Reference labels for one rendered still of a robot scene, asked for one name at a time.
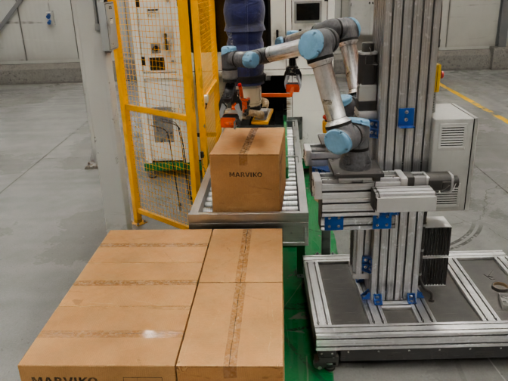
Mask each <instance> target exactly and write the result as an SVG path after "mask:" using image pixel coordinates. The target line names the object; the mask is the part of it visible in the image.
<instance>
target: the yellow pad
mask: <svg viewBox="0 0 508 381"><path fill-rule="evenodd" d="M273 111H274V109H268V112H267V113H265V117H264V119H257V117H253V119H252V122H251V124H252V125H268V124H269V121H270V119H271V115H272V113H273Z"/></svg>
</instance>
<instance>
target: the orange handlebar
mask: <svg viewBox="0 0 508 381"><path fill-rule="evenodd" d="M293 92H294V87H291V88H290V92H289V93H262V97H292V96H293ZM224 124H225V125H233V124H234V121H224Z"/></svg>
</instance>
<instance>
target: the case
mask: <svg viewBox="0 0 508 381"><path fill-rule="evenodd" d="M209 163H210V175H211V187H212V210H213V212H281V210H282V205H283V196H284V191H285V187H286V151H285V128H235V129H234V128H226V129H225V130H224V131H223V133H222V135H221V137H220V138H219V140H218V141H217V143H216V144H215V146H214V147H213V149H212V151H211V152H210V154H209Z"/></svg>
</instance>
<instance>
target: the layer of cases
mask: <svg viewBox="0 0 508 381"><path fill-rule="evenodd" d="M17 366H18V370H19V374H20V379H21V381H284V349H283V229H282V228H257V229H213V231H212V229H182V230H110V232H109V233H108V234H107V236H106V237H105V238H104V240H103V242H102V243H101V245H100V246H99V247H98V249H97V250H96V252H95V253H94V255H93V256H92V257H91V259H90V260H89V262H88V264H87V265H86V266H85V268H84V269H83V271H82V272H81V274H80V275H79V276H78V278H77V279H76V281H75V283H74V284H73V285H72V286H71V288H70V290H69V291H68V293H67V294H66V295H65V297H64V298H63V300H62V301H61V303H60V304H59V306H58V307H57V308H56V310H55V311H54V313H53V315H52V316H51V317H50V319H49V320H48V322H47V323H46V325H45V326H44V327H43V329H42V331H41V332H40V334H39V335H38V336H37V337H36V339H35V341H34V342H33V344H32V345H31V346H30V347H29V349H28V351H27V352H26V354H25V355H24V356H23V358H22V359H21V361H20V363H19V364H18V365H17Z"/></svg>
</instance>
